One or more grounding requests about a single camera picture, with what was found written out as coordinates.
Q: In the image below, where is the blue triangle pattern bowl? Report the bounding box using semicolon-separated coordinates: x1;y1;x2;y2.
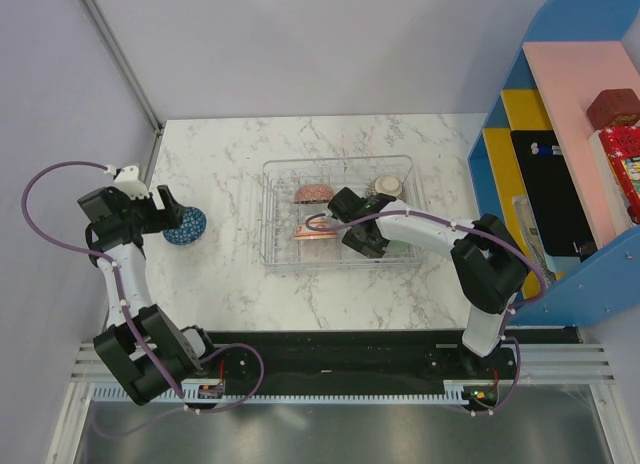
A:
163;207;207;246

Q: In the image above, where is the brown lattice pattern bowl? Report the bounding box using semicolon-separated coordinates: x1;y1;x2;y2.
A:
370;175;405;199

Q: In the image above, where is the orange white floral bowl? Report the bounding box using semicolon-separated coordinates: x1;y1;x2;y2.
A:
293;216;337;241

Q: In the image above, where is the red floral pattern bowl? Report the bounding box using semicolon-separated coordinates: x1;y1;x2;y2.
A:
293;183;335;205

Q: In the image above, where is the pale green glazed bowl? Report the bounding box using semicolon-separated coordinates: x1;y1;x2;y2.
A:
386;240;411;257

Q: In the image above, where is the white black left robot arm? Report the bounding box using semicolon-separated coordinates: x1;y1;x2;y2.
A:
78;185;220;406

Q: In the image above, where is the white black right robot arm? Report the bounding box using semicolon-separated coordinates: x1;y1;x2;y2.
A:
328;187;531;378

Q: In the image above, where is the black board with markers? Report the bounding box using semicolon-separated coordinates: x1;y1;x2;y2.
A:
510;130;596;261

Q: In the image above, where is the blue toy shelf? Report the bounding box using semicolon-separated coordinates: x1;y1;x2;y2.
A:
468;0;639;327

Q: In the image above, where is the red christmas tin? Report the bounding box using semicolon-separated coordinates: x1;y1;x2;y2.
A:
598;126;639;220

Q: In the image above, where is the dark red box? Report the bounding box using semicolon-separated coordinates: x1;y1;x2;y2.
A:
586;88;640;131

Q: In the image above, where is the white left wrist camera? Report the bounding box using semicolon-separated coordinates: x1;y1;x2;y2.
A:
104;165;151;200

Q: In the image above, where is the clear wire dish rack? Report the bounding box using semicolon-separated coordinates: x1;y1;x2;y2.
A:
260;155;422;274

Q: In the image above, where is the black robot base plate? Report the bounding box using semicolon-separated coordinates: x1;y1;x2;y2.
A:
161;327;584;391

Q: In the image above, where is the white slotted cable duct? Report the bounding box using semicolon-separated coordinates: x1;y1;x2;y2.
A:
92;379;516;404

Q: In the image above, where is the aluminium corner post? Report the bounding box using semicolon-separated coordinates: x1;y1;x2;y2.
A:
78;0;163;135

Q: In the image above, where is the aluminium rail frame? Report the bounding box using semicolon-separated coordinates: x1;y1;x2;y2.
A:
46;344;639;463

